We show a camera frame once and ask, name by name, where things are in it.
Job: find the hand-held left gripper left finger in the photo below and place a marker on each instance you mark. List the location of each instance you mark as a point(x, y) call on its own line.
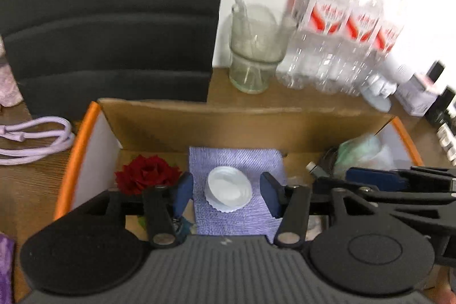
point(183, 193)

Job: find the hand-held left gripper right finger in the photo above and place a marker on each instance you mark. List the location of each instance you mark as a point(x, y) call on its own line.
point(269, 195)

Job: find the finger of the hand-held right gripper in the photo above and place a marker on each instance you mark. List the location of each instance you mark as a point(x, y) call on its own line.
point(335, 183)
point(374, 179)

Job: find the clear plastic bag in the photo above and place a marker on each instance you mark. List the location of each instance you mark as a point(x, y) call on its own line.
point(359, 151)

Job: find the red fabric flower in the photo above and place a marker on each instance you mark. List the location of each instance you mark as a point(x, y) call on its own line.
point(146, 172)

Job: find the purple burlap pouch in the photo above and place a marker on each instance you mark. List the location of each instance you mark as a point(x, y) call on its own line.
point(228, 158)

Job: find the red cardboard box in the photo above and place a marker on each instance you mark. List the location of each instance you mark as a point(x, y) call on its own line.
point(160, 126)

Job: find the white power strip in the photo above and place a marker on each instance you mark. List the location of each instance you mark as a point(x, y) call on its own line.
point(449, 143)

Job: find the white round speaker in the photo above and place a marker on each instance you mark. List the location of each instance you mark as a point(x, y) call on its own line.
point(377, 90)

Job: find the pale tin box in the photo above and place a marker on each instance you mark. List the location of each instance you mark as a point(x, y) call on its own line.
point(415, 94)

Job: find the black small bottle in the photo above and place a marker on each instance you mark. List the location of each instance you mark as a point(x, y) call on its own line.
point(443, 108)

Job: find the clear glass cup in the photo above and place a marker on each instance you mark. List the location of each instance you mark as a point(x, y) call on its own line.
point(249, 76)

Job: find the clear water bottle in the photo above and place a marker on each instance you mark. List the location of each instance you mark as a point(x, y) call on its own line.
point(356, 33)
point(313, 22)
point(386, 37)

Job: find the purple tissue pack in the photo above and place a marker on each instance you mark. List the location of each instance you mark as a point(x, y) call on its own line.
point(5, 264)

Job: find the mottled purple vase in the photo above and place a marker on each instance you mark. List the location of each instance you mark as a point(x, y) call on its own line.
point(9, 83)

